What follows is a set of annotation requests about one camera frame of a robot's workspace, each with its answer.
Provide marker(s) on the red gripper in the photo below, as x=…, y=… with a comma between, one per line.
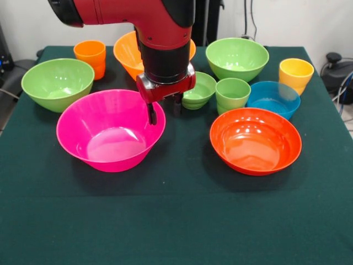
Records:
x=165, y=89

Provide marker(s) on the pink plastic bowl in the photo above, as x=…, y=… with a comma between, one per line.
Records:
x=110, y=143

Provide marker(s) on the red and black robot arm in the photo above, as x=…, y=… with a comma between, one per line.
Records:
x=162, y=25

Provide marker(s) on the black computer tower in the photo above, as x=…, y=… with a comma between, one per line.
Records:
x=5, y=55

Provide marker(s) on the small green plastic bowl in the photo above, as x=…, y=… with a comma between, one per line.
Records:
x=202, y=88

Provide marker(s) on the large orange plastic bowl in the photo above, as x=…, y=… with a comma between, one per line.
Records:
x=127, y=55

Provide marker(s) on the green plastic cup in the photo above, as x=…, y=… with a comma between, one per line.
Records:
x=231, y=94

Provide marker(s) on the large green plastic bowl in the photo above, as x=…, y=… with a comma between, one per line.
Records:
x=237, y=58
x=55, y=82

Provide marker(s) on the orange plastic cup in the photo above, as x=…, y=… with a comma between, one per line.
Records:
x=89, y=55

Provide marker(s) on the red plastic bowl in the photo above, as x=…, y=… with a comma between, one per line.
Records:
x=253, y=143

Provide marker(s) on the dark green table cloth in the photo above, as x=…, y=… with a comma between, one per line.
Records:
x=176, y=220

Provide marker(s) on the blue plastic bowl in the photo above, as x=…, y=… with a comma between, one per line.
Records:
x=275, y=103

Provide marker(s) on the yellow plastic cup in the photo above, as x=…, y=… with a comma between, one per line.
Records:
x=295, y=71

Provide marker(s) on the dark grey floor case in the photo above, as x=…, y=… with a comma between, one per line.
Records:
x=16, y=77

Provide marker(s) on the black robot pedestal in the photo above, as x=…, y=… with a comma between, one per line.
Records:
x=207, y=22

